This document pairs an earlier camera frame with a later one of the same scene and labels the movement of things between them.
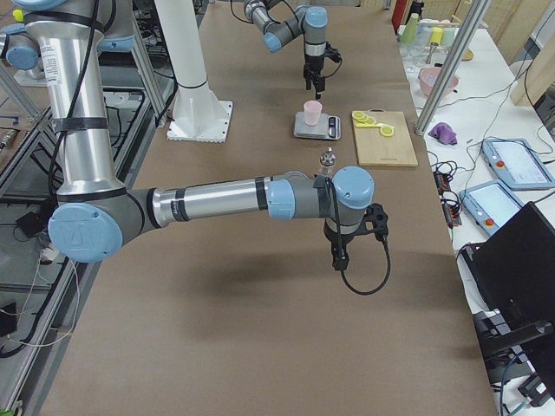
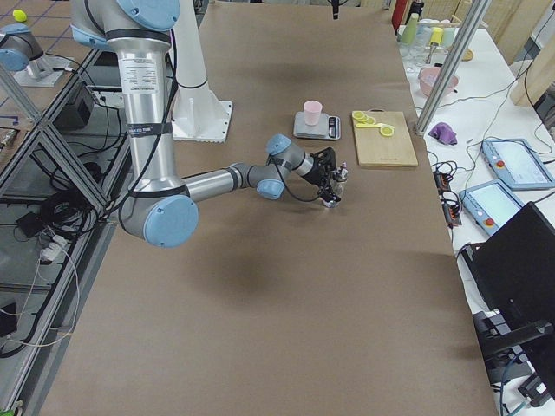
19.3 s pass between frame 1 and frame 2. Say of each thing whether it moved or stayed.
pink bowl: stayed
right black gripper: moved
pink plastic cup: stayed
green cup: stayed
